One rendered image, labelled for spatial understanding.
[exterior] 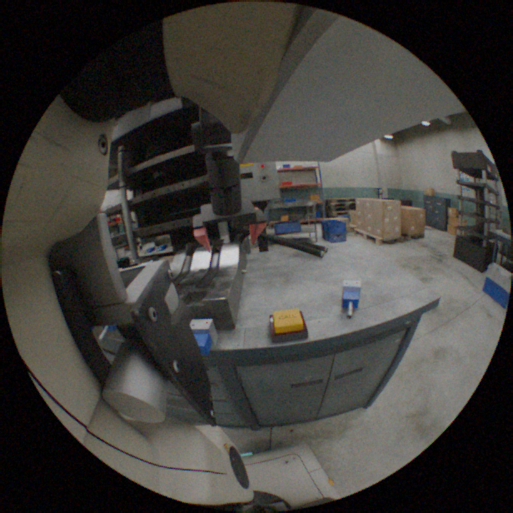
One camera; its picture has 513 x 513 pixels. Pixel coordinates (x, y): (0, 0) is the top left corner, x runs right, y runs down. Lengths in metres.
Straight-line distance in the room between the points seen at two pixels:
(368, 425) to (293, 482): 0.57
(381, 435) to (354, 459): 0.20
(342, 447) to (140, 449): 1.02
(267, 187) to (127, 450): 1.26
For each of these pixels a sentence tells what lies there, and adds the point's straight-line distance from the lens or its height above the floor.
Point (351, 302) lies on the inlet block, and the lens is 0.47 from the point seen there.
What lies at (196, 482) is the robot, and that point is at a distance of 0.20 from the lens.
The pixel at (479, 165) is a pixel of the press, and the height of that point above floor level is 1.78.
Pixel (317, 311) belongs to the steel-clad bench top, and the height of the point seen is 0.80.
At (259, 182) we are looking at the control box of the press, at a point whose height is 1.19.
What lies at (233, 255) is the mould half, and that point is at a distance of 0.65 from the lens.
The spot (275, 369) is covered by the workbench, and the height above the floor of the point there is 0.63.
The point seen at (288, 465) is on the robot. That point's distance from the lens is 0.81.
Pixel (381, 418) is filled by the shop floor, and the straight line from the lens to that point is 1.24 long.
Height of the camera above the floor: 1.09
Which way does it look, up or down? 17 degrees down
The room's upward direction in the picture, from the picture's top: 8 degrees counter-clockwise
